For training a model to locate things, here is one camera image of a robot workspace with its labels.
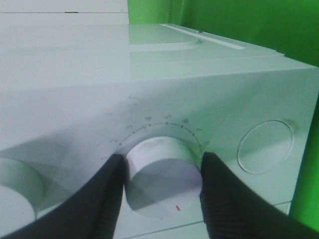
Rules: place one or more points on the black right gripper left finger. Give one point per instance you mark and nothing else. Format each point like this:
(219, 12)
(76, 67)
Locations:
(91, 213)

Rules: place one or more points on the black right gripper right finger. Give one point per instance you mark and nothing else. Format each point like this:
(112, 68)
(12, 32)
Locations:
(231, 210)

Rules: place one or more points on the round microwave door button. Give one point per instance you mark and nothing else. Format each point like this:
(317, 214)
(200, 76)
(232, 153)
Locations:
(265, 146)

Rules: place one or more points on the white microwave knob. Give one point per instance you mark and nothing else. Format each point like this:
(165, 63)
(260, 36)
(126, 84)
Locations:
(163, 178)
(21, 192)

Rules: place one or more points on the white microwave oven body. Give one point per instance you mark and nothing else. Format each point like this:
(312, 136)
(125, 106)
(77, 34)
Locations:
(79, 83)

